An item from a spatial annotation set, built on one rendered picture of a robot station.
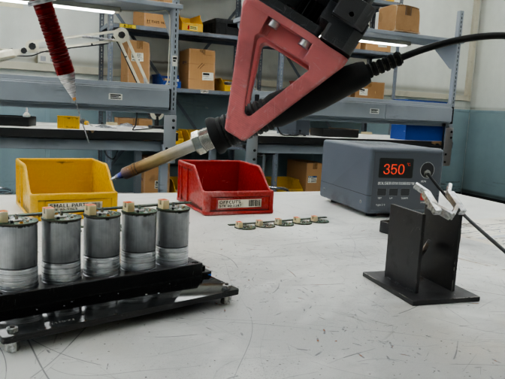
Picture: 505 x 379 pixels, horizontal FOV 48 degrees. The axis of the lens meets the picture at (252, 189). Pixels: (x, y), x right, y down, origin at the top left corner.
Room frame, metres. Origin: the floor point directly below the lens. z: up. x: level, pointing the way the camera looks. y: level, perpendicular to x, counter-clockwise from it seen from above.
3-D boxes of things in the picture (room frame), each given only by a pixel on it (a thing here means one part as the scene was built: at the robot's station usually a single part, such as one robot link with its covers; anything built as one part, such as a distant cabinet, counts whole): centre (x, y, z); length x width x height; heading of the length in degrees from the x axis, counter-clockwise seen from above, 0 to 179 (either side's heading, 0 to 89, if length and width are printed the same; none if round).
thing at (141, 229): (0.39, 0.08, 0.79); 0.02 x 0.02 x 0.05
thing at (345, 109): (3.20, -0.58, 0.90); 1.30 x 0.06 x 0.12; 114
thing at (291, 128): (3.20, -0.21, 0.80); 0.15 x 0.12 x 0.10; 43
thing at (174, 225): (0.41, 0.06, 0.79); 0.02 x 0.02 x 0.05
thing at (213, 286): (0.36, 0.09, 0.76); 0.16 x 0.07 x 0.01; 130
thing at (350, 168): (0.83, -0.18, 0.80); 0.15 x 0.12 x 0.10; 18
